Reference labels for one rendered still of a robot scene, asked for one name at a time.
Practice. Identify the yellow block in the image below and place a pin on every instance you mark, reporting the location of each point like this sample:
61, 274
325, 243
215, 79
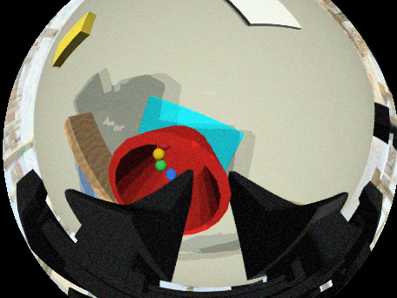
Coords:
77, 34

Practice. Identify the blue marble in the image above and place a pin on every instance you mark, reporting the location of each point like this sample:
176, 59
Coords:
170, 174

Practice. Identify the yellow marble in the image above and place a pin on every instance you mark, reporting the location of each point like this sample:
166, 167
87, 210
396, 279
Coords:
158, 154

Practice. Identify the light brown wooden plank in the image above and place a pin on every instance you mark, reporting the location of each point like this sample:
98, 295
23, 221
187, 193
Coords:
91, 152

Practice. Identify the green marble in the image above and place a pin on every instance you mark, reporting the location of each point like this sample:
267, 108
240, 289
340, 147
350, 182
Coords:
161, 165

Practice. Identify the red cup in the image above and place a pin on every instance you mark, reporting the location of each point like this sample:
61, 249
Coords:
133, 173

